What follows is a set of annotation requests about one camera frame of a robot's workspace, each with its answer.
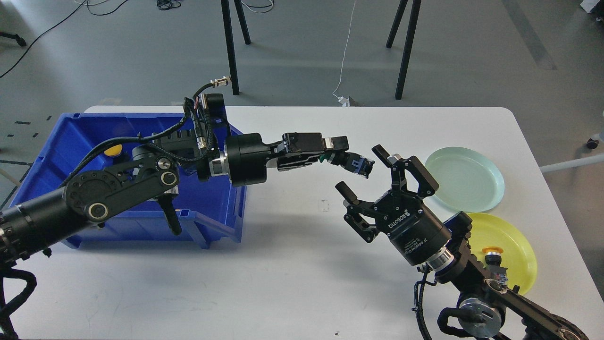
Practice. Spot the yellow plate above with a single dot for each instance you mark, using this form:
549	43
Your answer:
518	256

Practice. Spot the light green plate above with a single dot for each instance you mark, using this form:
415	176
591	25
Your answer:
468	181

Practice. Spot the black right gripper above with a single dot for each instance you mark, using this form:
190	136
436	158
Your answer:
411	227

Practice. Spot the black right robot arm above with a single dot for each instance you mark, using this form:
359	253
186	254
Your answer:
443	247

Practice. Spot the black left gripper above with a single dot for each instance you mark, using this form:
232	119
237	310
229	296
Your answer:
249	158

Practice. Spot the blue plastic bin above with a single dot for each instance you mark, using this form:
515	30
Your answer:
207	211

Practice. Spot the yellow push button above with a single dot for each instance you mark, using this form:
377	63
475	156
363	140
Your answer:
493	262
114	151

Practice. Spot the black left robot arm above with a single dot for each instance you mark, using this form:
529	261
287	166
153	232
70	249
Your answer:
122	172

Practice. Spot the black tripod right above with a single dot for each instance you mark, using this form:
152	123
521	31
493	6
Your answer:
409	40

